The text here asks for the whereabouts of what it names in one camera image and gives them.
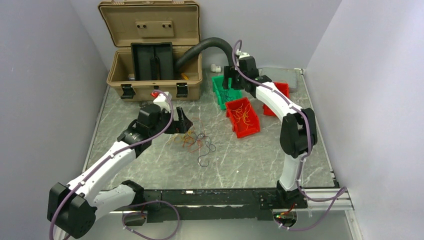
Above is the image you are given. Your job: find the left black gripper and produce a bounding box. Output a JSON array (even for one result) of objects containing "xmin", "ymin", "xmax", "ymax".
[{"xmin": 149, "ymin": 106, "xmax": 193, "ymax": 138}]

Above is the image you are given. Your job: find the multicolour wire pile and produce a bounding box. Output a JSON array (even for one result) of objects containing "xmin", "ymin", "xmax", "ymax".
[{"xmin": 165, "ymin": 119, "xmax": 208, "ymax": 154}]

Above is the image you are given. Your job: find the green plastic bin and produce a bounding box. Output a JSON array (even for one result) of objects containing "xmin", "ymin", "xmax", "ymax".
[{"xmin": 211, "ymin": 75, "xmax": 243, "ymax": 110}]

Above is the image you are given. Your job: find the light purple wire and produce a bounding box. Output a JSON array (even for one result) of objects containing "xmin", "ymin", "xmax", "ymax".
[{"xmin": 195, "ymin": 132, "xmax": 217, "ymax": 168}]

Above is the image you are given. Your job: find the red plastic bin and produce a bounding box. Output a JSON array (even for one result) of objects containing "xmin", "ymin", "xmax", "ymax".
[
  {"xmin": 262, "ymin": 82, "xmax": 290, "ymax": 117},
  {"xmin": 225, "ymin": 97, "xmax": 261, "ymax": 139}
]

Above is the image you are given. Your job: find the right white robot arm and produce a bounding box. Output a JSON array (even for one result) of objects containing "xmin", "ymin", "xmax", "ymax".
[{"xmin": 222, "ymin": 55, "xmax": 317, "ymax": 208}]

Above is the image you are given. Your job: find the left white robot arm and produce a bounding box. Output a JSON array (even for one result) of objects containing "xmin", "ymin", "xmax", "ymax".
[{"xmin": 47, "ymin": 103, "xmax": 193, "ymax": 240}]

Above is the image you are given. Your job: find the white pipe fitting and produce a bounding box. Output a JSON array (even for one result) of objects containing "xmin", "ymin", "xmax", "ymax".
[{"xmin": 210, "ymin": 64, "xmax": 222, "ymax": 73}]

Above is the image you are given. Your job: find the black toolbox tray insert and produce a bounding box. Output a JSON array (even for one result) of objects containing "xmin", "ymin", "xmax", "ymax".
[{"xmin": 130, "ymin": 42, "xmax": 175, "ymax": 81}]

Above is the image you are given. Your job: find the tan plastic toolbox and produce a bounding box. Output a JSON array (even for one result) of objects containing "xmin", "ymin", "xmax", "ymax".
[{"xmin": 98, "ymin": 0, "xmax": 203, "ymax": 102}]

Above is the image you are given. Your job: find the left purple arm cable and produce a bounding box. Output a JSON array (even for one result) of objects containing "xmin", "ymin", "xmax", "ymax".
[{"xmin": 48, "ymin": 90, "xmax": 181, "ymax": 240}]

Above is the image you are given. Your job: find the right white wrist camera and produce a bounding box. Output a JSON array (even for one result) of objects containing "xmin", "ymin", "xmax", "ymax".
[{"xmin": 235, "ymin": 49, "xmax": 250, "ymax": 59}]

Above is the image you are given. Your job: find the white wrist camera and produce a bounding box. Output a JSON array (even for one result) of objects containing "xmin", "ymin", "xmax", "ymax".
[
  {"xmin": 150, "ymin": 91, "xmax": 172, "ymax": 113},
  {"xmin": 235, "ymin": 49, "xmax": 250, "ymax": 59}
]

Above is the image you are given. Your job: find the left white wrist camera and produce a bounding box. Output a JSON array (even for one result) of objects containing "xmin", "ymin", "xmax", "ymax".
[{"xmin": 150, "ymin": 91, "xmax": 172, "ymax": 113}]

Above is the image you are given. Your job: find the black corrugated hose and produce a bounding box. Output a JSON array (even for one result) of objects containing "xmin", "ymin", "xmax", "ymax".
[{"xmin": 174, "ymin": 37, "xmax": 237, "ymax": 70}]

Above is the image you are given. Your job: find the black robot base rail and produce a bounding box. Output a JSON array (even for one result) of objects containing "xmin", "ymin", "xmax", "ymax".
[{"xmin": 110, "ymin": 187, "xmax": 309, "ymax": 223}]

